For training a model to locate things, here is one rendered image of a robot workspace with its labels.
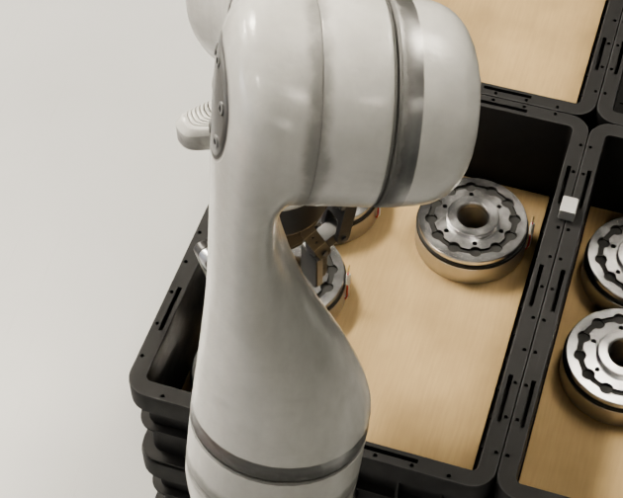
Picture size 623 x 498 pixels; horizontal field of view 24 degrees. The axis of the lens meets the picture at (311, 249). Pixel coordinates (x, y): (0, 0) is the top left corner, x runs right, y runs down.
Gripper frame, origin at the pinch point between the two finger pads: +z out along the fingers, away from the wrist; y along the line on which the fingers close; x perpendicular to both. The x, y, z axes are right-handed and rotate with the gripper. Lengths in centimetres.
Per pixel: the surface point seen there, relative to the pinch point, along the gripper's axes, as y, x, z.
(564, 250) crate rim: 23.1, -8.4, 3.1
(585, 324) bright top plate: 23.6, -12.2, 9.9
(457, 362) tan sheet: 13.3, -7.7, 13.0
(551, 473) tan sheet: 13.2, -20.9, 13.0
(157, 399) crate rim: -13.0, -2.2, 2.9
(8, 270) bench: -12.9, 33.2, 26.0
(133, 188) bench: 3.4, 35.8, 26.1
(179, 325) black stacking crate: -7.3, 4.4, 5.3
